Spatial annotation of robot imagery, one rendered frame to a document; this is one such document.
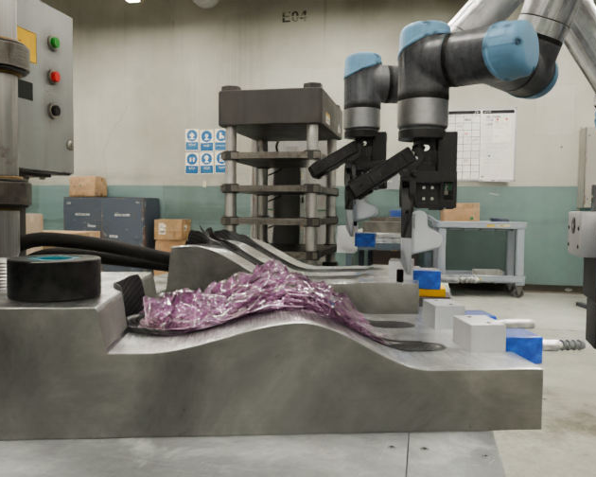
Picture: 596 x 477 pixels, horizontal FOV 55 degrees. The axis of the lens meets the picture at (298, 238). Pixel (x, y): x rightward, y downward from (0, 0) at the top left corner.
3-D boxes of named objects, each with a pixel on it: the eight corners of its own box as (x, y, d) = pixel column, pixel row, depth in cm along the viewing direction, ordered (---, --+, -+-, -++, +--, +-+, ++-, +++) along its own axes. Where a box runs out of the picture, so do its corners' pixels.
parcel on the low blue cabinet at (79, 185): (108, 197, 795) (108, 176, 794) (95, 197, 763) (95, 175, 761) (81, 197, 805) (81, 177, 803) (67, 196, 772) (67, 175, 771)
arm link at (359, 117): (341, 107, 113) (346, 114, 121) (341, 131, 113) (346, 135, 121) (378, 106, 111) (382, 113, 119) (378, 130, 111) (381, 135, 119)
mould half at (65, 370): (443, 354, 76) (446, 273, 75) (541, 430, 50) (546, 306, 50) (59, 358, 72) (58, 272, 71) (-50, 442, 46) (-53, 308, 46)
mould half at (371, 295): (418, 314, 105) (420, 241, 104) (416, 347, 80) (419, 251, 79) (168, 301, 116) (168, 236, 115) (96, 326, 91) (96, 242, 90)
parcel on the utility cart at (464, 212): (473, 226, 686) (474, 203, 685) (480, 227, 654) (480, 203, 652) (439, 226, 690) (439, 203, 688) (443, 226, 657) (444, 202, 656)
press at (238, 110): (344, 297, 636) (347, 112, 625) (319, 325, 486) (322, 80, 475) (263, 293, 657) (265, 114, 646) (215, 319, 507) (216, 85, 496)
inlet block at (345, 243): (403, 253, 118) (403, 226, 117) (402, 255, 113) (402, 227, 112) (340, 251, 120) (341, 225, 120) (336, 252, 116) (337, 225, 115)
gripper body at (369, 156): (384, 190, 112) (385, 129, 111) (341, 190, 113) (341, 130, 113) (387, 191, 119) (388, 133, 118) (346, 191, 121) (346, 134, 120)
